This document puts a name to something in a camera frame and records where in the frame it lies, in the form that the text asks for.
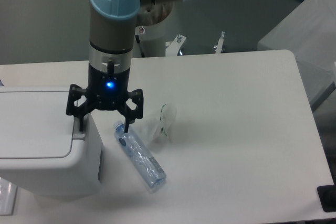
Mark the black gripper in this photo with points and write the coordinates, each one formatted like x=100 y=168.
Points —
x=105 y=93

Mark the white trash can lid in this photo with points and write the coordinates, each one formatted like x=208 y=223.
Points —
x=34 y=124

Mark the white trash can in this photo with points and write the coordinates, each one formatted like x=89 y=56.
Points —
x=78 y=173

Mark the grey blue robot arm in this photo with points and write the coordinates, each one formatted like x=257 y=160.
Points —
x=111 y=37

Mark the crumpled clear plastic wrapper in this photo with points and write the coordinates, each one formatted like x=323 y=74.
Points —
x=155 y=128

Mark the clear plastic water bottle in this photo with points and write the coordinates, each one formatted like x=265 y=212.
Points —
x=140 y=156

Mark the white covered side table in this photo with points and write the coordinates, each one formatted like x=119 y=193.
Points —
x=309 y=33

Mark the black device at table edge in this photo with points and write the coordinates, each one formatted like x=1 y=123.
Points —
x=326 y=195

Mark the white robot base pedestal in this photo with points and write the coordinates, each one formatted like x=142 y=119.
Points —
x=150 y=30

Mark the white middle mounting bracket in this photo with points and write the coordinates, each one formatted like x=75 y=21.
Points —
x=174 y=48

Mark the white mounting bracket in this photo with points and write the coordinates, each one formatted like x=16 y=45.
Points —
x=219 y=48
x=174 y=48

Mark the white right mounting bracket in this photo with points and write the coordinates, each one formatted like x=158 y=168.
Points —
x=219 y=48

